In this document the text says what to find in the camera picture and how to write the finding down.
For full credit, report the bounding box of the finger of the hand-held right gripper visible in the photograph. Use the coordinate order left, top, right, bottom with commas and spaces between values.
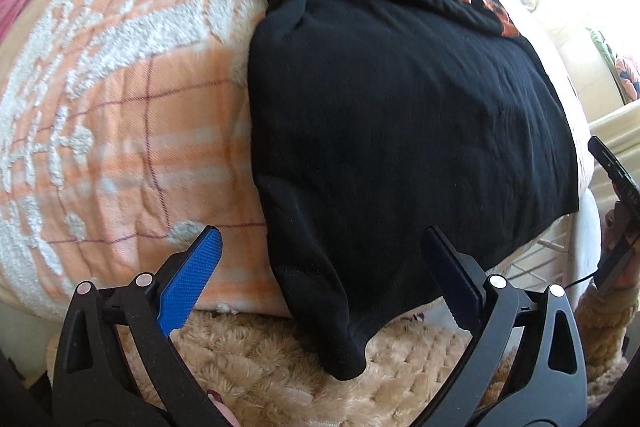
587, 136, 635, 184

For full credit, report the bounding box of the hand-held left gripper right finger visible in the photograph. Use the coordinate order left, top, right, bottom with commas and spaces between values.
421, 226, 590, 427

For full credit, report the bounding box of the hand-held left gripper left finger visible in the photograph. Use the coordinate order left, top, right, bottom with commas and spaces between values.
50, 225, 236, 427

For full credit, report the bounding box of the black long-sleeve sweater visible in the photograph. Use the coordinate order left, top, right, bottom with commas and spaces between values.
246, 0, 581, 381

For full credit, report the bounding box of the person's right forearm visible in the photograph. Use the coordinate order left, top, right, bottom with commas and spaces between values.
575, 279, 640, 373

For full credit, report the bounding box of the person's right hand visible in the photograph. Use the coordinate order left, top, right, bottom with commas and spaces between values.
600, 204, 640, 293

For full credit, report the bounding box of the beige fuzzy blanket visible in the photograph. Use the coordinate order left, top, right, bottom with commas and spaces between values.
112, 307, 501, 427

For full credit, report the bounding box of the orange plaid quilt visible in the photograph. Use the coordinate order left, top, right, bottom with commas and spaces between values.
0, 0, 596, 323

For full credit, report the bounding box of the black cable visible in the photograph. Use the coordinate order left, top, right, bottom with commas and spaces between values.
564, 273, 602, 289

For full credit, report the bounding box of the white wire basket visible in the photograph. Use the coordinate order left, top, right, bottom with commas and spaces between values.
500, 227, 573, 293

